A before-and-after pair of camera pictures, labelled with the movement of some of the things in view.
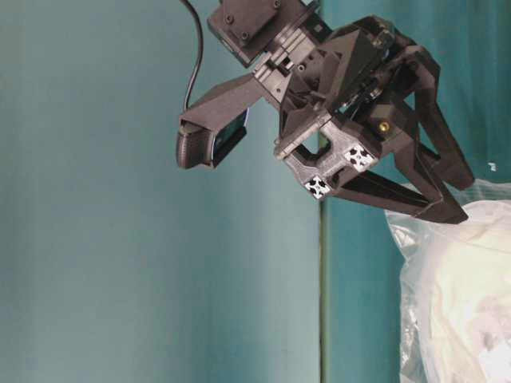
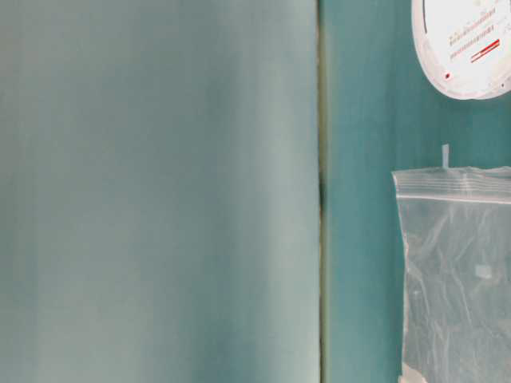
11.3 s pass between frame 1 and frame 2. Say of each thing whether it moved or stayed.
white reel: moved
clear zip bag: stayed
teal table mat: stayed
